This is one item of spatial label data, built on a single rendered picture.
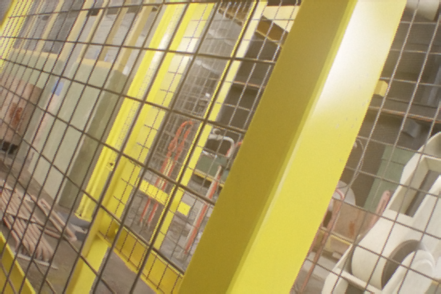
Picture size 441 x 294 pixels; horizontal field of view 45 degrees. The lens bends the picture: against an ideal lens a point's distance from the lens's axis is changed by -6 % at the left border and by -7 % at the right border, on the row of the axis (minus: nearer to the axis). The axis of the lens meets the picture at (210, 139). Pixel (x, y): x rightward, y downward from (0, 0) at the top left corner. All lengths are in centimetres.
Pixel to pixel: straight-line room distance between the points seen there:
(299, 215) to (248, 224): 3
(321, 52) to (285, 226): 11
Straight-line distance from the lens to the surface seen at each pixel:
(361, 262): 125
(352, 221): 1071
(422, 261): 120
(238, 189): 35
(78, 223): 352
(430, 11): 163
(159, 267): 127
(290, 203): 33
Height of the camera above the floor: 67
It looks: 2 degrees up
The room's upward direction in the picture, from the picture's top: 23 degrees clockwise
